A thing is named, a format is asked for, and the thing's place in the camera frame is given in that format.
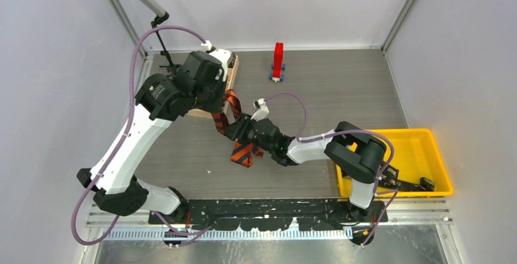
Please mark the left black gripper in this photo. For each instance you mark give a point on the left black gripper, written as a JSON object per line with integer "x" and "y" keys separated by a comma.
{"x": 217, "y": 106}

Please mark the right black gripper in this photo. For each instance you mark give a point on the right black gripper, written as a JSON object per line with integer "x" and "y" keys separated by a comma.
{"x": 238, "y": 130}

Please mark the orange navy striped tie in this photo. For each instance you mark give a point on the orange navy striped tie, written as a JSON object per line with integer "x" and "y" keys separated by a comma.
{"x": 244, "y": 151}

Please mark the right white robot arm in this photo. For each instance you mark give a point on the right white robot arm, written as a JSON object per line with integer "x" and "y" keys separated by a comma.
{"x": 361, "y": 154}

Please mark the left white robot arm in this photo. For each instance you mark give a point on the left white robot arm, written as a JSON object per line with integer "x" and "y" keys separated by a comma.
{"x": 157, "y": 104}

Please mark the wooden compartment tray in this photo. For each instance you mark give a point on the wooden compartment tray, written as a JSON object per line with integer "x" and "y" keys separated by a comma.
{"x": 231, "y": 75}

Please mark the black microphone stand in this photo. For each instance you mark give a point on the black microphone stand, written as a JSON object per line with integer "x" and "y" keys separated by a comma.
{"x": 171, "y": 67}

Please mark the red toy block car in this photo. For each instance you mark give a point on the red toy block car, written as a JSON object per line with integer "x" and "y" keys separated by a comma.
{"x": 277, "y": 65}

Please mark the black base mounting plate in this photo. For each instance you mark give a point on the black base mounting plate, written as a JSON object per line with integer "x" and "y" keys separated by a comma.
{"x": 274, "y": 214}

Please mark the yellow plastic bin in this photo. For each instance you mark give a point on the yellow plastic bin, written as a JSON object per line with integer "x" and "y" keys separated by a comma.
{"x": 416, "y": 156}

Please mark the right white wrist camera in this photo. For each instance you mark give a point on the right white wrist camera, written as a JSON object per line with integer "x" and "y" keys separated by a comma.
{"x": 261, "y": 110}

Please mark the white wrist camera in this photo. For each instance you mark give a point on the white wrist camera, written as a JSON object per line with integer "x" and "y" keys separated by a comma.
{"x": 226, "y": 57}
{"x": 261, "y": 110}

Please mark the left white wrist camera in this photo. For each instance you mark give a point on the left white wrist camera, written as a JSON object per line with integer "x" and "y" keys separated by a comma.
{"x": 226, "y": 57}

